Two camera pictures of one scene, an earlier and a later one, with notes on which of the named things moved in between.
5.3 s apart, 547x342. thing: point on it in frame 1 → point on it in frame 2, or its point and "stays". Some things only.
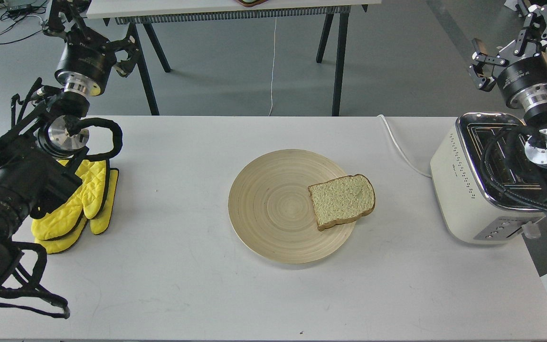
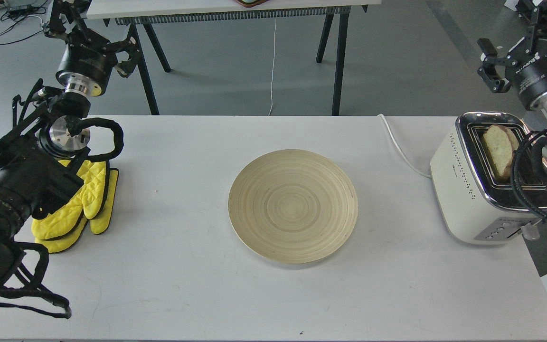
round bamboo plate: x=273 y=213 stays
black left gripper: x=86 y=59 stays
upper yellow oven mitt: x=89 y=199 stays
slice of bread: x=342 y=200 → x=499 y=142
